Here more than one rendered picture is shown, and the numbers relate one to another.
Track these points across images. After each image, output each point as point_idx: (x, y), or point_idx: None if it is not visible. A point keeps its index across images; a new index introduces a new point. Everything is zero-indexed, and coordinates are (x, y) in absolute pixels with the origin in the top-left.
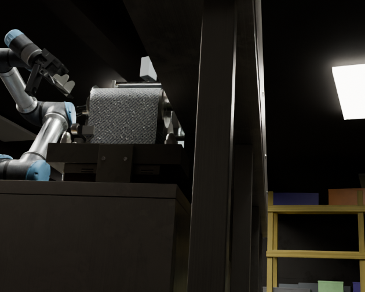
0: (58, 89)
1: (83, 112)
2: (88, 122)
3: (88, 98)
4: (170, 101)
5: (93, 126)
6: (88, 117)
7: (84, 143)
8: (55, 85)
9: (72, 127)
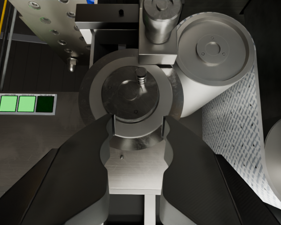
0: (172, 168)
1: (135, 70)
2: (91, 44)
3: (103, 103)
4: (44, 91)
5: (86, 43)
6: (90, 55)
7: (10, 2)
8: (60, 145)
9: (142, 6)
